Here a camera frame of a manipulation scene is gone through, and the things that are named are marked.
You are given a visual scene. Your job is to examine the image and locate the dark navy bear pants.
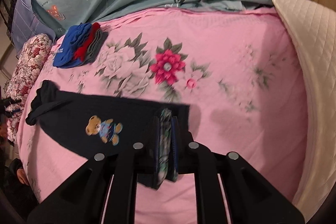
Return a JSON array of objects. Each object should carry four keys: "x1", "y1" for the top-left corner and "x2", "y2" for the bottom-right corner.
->
[{"x1": 26, "y1": 80, "x2": 189, "y2": 187}]

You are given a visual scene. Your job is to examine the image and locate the person's left hand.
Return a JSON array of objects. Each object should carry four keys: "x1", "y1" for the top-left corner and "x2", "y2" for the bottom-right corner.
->
[{"x1": 17, "y1": 168, "x2": 30, "y2": 186}]

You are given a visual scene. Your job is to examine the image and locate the pink floral bedsheet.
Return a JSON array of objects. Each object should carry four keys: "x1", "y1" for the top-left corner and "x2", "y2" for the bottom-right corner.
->
[{"x1": 16, "y1": 7, "x2": 308, "y2": 224}]

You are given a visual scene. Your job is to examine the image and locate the grey folded garment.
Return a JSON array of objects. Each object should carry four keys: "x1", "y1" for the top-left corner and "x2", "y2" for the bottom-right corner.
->
[{"x1": 83, "y1": 30, "x2": 108, "y2": 65}]

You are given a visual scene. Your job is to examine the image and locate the red folded garment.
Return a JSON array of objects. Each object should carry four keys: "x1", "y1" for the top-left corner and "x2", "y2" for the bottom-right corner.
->
[{"x1": 73, "y1": 22, "x2": 100, "y2": 61}]

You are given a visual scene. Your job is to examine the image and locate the red white floral quilt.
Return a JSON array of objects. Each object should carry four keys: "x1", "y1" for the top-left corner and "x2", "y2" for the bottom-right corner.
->
[{"x1": 5, "y1": 34, "x2": 52, "y2": 143}]

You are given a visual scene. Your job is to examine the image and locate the cream quilted pillow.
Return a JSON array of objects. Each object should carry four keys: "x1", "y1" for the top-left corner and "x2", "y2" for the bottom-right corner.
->
[{"x1": 272, "y1": 0, "x2": 335, "y2": 221}]

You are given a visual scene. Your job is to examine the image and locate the blue plaid pillow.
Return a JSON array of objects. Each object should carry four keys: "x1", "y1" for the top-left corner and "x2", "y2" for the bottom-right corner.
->
[{"x1": 11, "y1": 0, "x2": 56, "y2": 57}]

